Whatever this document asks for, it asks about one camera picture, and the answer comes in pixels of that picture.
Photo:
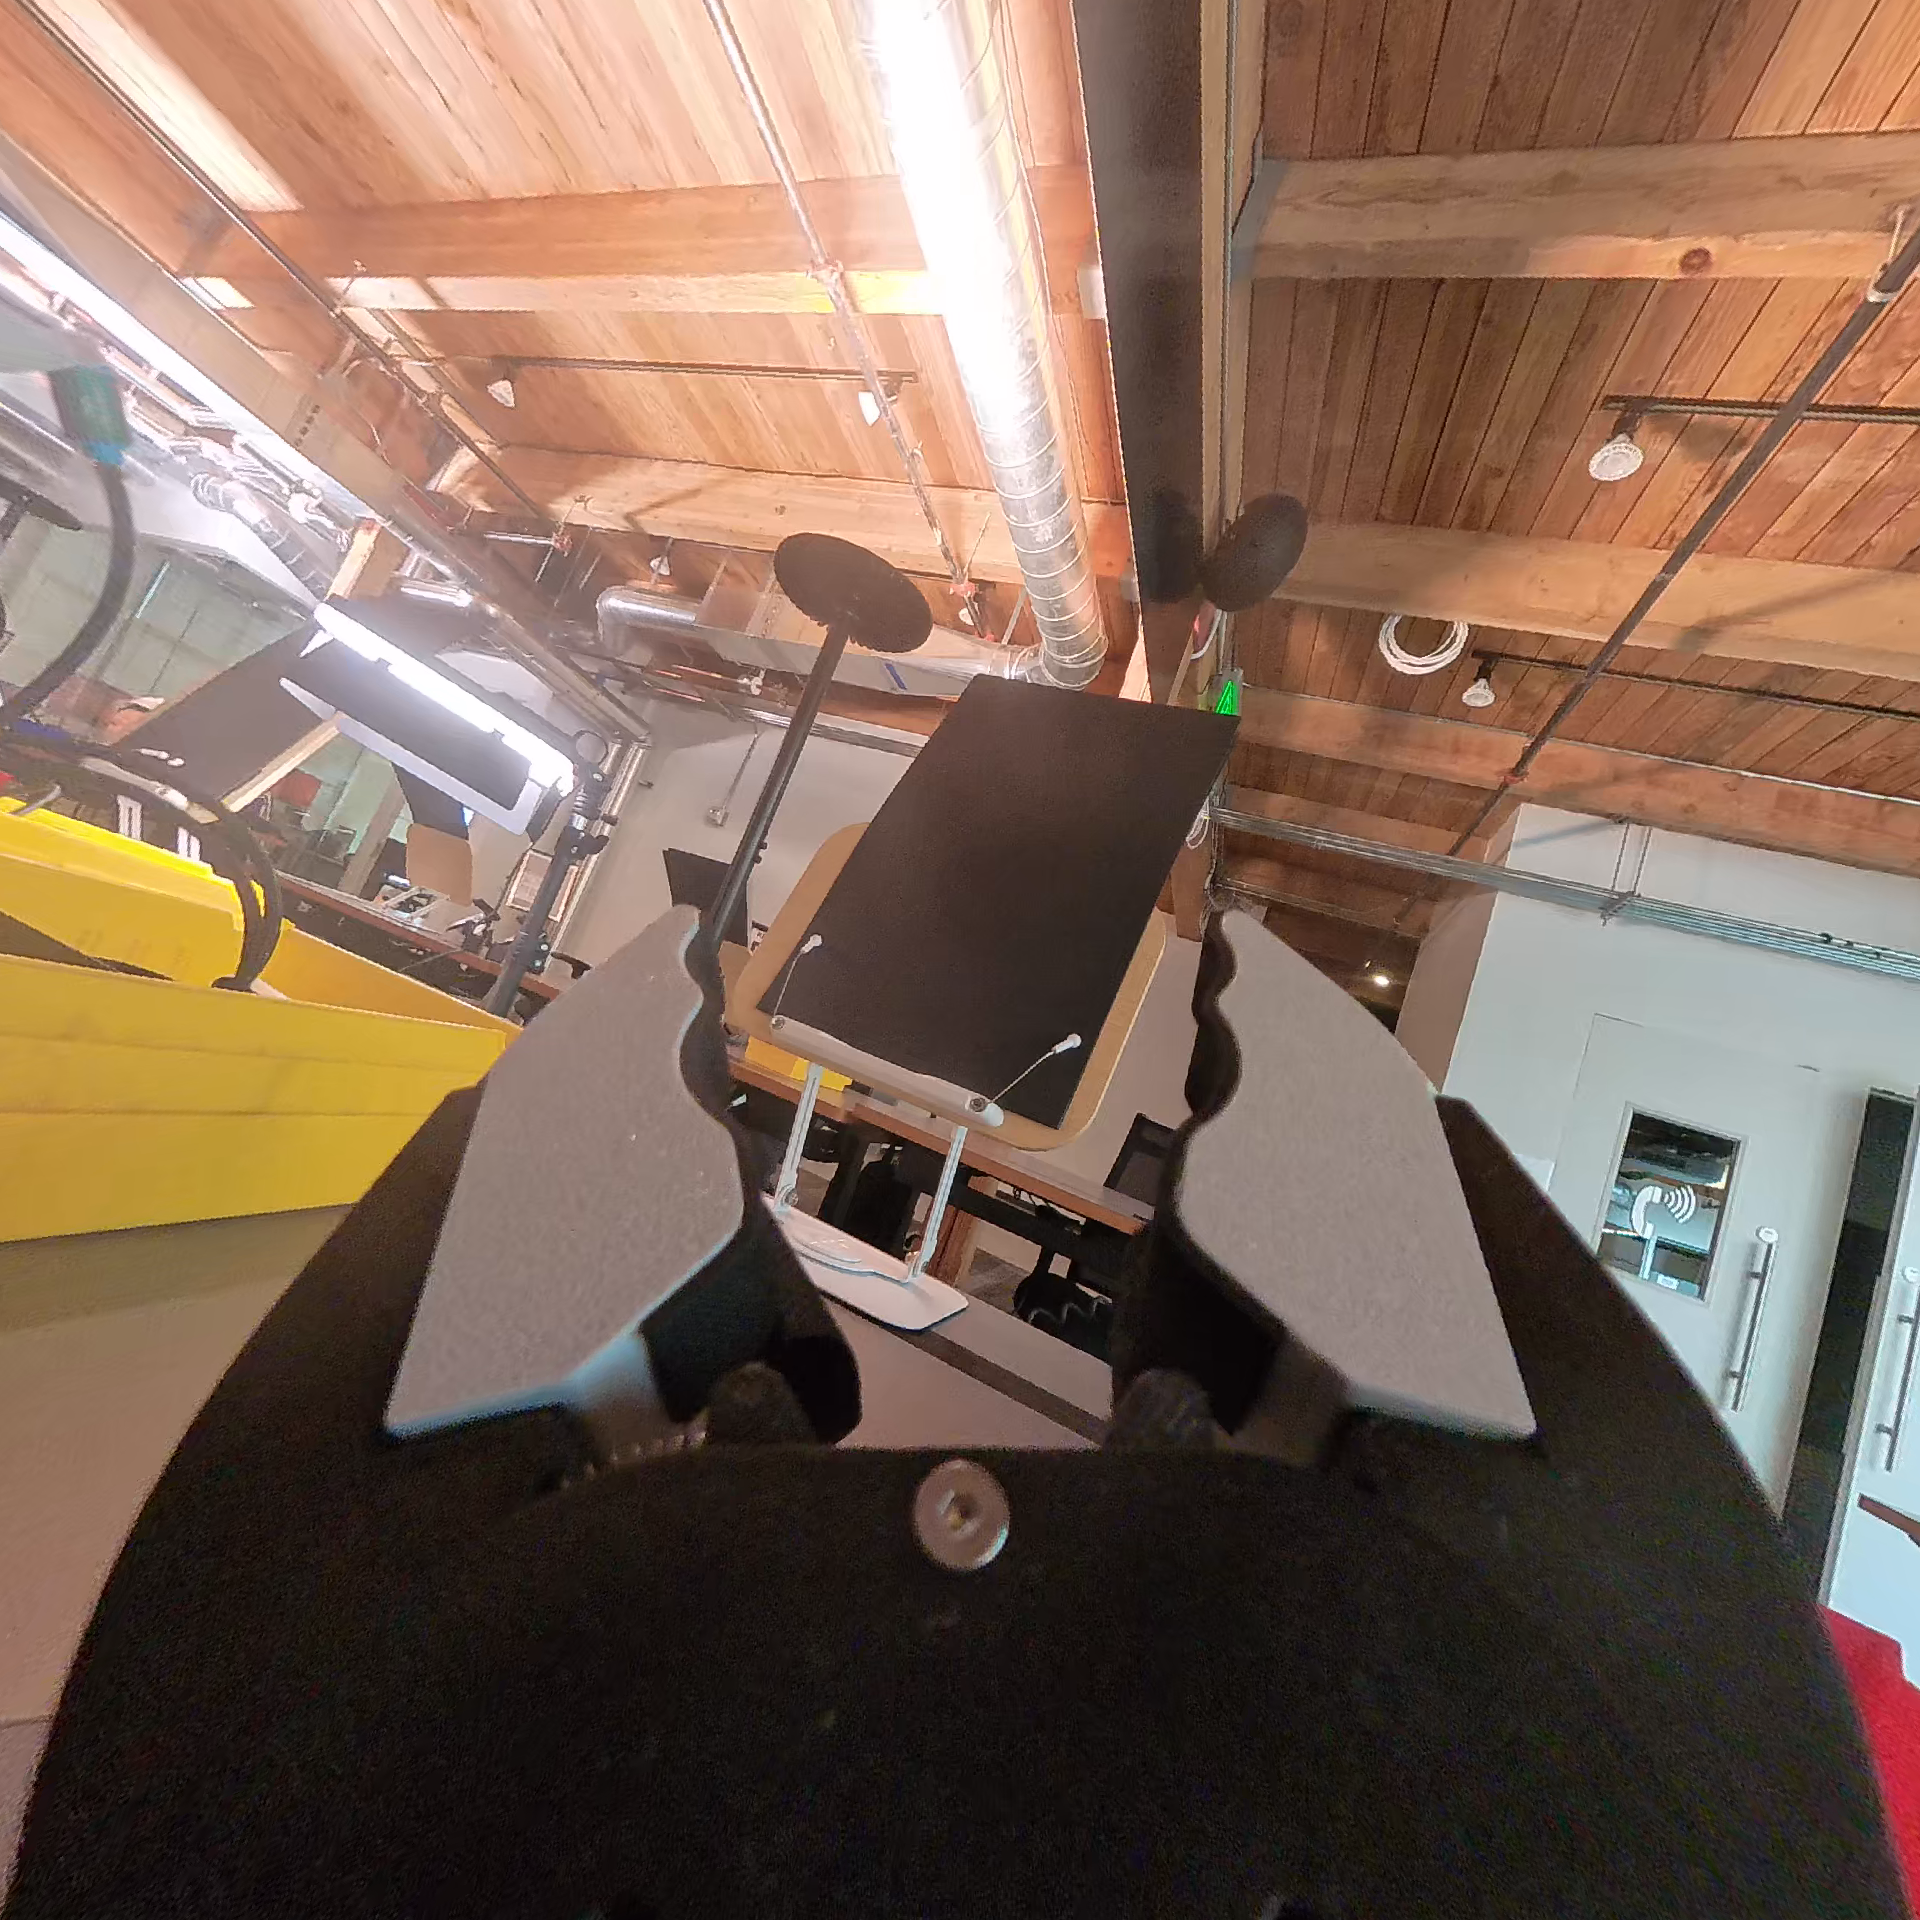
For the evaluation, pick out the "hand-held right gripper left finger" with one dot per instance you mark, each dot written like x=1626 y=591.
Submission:
x=585 y=1185

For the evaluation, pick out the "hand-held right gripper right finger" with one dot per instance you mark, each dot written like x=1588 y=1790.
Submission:
x=1336 y=1200

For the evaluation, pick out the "yellow plastic bin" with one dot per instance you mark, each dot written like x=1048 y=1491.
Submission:
x=44 y=841
x=224 y=1111

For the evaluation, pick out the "red plastic bin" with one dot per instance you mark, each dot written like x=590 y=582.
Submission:
x=1883 y=1726

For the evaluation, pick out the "wooden desk black legs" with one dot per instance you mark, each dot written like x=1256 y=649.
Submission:
x=1120 y=1204

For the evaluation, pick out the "black light stand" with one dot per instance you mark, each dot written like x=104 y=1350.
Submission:
x=557 y=900

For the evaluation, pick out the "door window with phone sign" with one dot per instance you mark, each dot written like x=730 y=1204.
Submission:
x=1667 y=1200

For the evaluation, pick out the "wood-framed black board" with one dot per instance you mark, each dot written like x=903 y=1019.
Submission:
x=991 y=900

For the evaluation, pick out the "studio light panel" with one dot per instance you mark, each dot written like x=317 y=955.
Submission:
x=436 y=706

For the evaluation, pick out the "black flag panel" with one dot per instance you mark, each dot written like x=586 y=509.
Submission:
x=209 y=720

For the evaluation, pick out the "black pole with round disc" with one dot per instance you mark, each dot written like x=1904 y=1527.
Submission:
x=852 y=591

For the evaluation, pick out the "metal conduit pipe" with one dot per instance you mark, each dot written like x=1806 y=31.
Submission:
x=1694 y=557

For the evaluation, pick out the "black door post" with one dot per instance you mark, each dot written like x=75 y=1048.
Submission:
x=1838 y=1275

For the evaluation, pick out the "rectangular metal duct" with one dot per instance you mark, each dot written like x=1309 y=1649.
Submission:
x=661 y=616

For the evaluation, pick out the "silver spiral duct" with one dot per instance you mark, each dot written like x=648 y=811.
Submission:
x=1005 y=377

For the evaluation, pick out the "black ceiling post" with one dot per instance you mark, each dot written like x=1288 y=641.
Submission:
x=1147 y=224

